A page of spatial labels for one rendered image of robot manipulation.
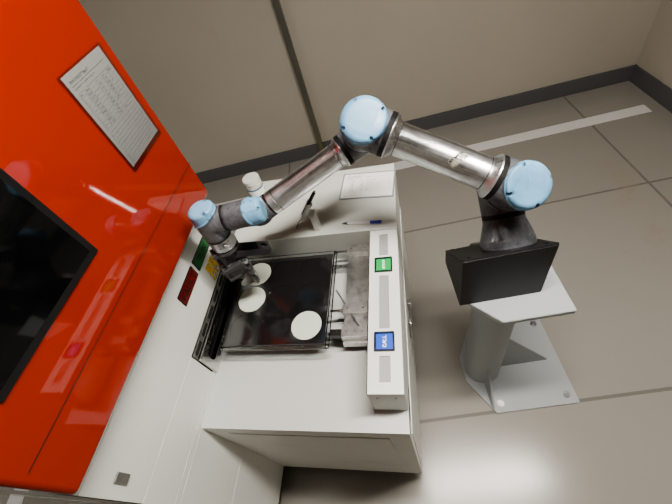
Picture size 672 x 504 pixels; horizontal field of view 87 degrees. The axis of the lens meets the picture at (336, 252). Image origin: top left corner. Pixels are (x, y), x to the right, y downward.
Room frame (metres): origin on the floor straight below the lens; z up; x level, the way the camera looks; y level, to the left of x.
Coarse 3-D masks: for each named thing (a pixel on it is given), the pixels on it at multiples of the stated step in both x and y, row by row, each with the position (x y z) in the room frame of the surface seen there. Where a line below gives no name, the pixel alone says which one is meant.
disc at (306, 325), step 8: (304, 312) 0.65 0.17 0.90; (312, 312) 0.64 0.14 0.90; (296, 320) 0.63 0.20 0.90; (304, 320) 0.62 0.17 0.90; (312, 320) 0.61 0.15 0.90; (320, 320) 0.60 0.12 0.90; (296, 328) 0.60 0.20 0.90; (304, 328) 0.59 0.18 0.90; (312, 328) 0.58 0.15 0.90; (296, 336) 0.57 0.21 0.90; (304, 336) 0.56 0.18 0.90; (312, 336) 0.55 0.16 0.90
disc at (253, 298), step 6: (252, 288) 0.82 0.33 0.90; (258, 288) 0.81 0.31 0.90; (246, 294) 0.80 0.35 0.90; (252, 294) 0.80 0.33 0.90; (258, 294) 0.79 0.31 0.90; (264, 294) 0.78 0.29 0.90; (240, 300) 0.79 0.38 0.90; (246, 300) 0.78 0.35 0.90; (252, 300) 0.77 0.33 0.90; (258, 300) 0.76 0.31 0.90; (264, 300) 0.75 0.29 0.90; (240, 306) 0.76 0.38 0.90; (246, 306) 0.75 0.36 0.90; (252, 306) 0.75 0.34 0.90; (258, 306) 0.74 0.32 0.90
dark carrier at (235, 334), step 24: (288, 264) 0.87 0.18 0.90; (312, 264) 0.83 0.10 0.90; (240, 288) 0.84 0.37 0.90; (264, 288) 0.80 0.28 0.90; (288, 288) 0.76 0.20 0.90; (312, 288) 0.73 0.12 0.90; (240, 312) 0.74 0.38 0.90; (264, 312) 0.70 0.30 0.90; (288, 312) 0.67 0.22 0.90; (240, 336) 0.65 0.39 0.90; (264, 336) 0.62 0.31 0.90; (288, 336) 0.58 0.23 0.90
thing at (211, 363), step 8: (224, 280) 0.87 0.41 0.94; (240, 280) 0.92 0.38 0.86; (224, 288) 0.83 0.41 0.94; (232, 288) 0.88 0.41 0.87; (224, 296) 0.81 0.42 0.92; (232, 296) 0.84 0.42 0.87; (216, 304) 0.77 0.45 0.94; (232, 304) 0.81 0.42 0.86; (216, 312) 0.74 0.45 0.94; (216, 320) 0.72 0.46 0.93; (224, 320) 0.75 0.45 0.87; (208, 328) 0.69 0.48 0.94; (224, 328) 0.72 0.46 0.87; (208, 336) 0.66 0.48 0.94; (224, 336) 0.70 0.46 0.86; (208, 344) 0.64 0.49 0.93; (216, 344) 0.67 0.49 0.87; (200, 352) 0.61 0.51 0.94; (208, 352) 0.62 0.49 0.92; (216, 352) 0.64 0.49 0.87; (200, 360) 0.59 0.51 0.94; (208, 360) 0.60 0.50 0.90; (216, 360) 0.62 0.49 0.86; (208, 368) 0.59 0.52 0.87; (216, 368) 0.60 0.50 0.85
